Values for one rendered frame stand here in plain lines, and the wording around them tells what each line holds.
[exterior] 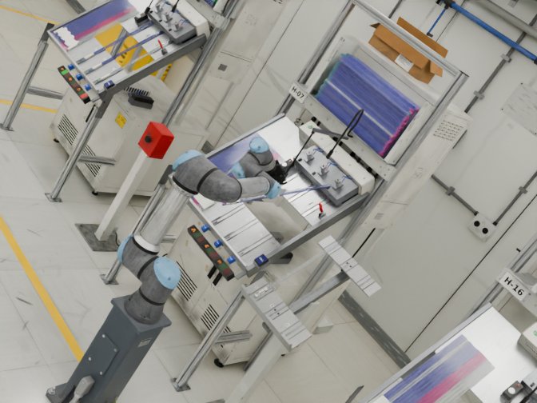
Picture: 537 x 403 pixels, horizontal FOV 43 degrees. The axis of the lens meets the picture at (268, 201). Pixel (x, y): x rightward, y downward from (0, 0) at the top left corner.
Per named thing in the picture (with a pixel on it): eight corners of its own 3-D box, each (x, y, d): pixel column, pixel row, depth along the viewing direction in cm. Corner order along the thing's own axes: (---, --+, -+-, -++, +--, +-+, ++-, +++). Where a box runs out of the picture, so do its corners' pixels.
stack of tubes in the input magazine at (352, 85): (380, 156, 318) (415, 108, 308) (312, 96, 344) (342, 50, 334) (394, 159, 327) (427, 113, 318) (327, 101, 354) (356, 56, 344)
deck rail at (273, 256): (248, 278, 309) (248, 270, 304) (246, 275, 310) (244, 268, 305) (369, 201, 332) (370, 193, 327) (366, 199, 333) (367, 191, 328)
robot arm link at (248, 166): (248, 181, 283) (266, 164, 286) (228, 165, 286) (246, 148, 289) (248, 189, 290) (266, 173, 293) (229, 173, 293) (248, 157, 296)
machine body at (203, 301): (216, 373, 354) (280, 285, 332) (149, 281, 390) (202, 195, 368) (292, 358, 405) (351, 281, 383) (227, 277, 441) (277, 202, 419)
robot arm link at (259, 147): (243, 145, 290) (257, 133, 292) (251, 162, 298) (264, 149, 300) (256, 153, 285) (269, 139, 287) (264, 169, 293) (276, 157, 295)
